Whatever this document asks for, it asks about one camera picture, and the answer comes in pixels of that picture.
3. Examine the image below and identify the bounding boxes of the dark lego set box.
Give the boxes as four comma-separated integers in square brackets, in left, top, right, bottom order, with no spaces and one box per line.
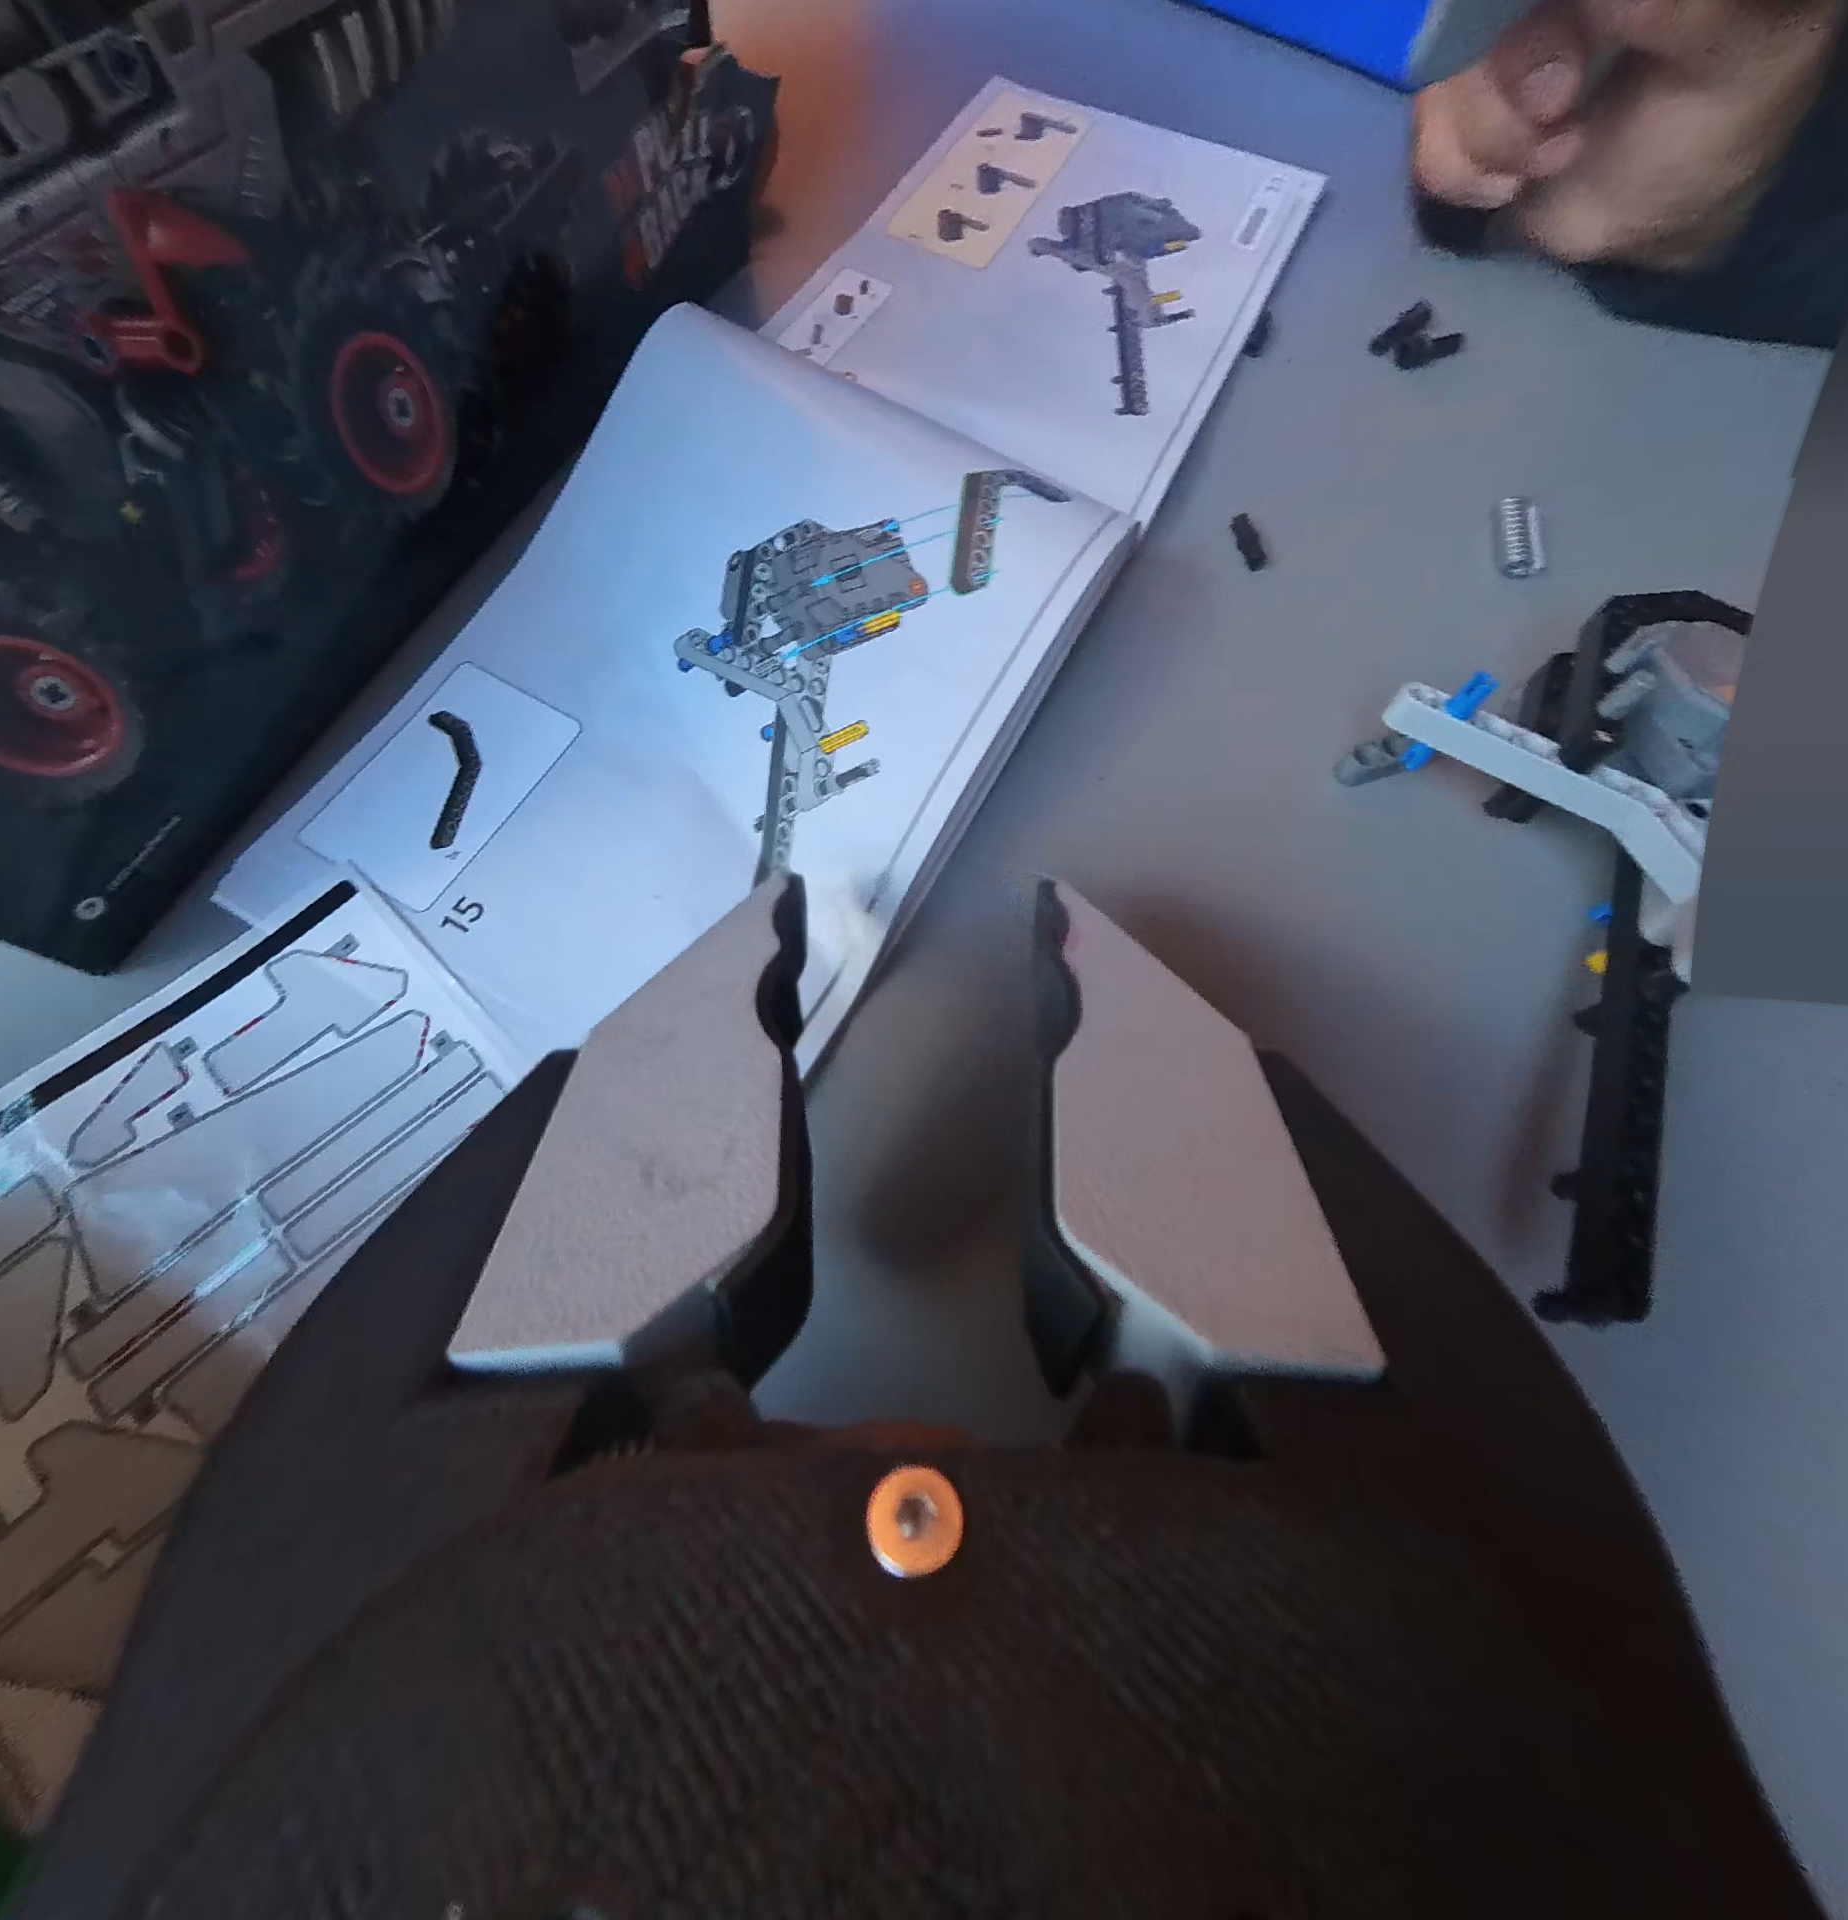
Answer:
[0,0,782,977]

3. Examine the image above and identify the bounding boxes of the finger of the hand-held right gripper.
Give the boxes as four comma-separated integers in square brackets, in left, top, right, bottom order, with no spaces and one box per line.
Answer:
[1686,342,1848,994]

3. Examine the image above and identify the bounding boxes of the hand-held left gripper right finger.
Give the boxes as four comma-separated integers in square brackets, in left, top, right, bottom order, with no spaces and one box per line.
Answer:
[1020,876,1389,1396]

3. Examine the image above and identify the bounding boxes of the blue box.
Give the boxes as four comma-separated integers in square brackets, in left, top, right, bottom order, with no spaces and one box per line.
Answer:
[1185,0,1418,95]

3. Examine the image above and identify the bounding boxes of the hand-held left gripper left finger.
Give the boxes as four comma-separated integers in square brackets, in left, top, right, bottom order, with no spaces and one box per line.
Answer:
[447,873,812,1390]

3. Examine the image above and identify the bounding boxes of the white sticker sheet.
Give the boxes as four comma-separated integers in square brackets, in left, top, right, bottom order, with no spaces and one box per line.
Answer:
[0,876,512,1840]

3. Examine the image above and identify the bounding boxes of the open lego instruction booklet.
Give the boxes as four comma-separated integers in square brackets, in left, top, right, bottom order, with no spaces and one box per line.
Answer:
[211,77,1330,1082]

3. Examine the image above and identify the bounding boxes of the person's right hand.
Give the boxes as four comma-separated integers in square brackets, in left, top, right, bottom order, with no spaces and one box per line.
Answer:
[1409,0,1848,276]

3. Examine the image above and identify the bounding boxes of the grey black lego assembly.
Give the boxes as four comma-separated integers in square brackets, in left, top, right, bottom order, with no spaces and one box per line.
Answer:
[1333,591,1754,1326]

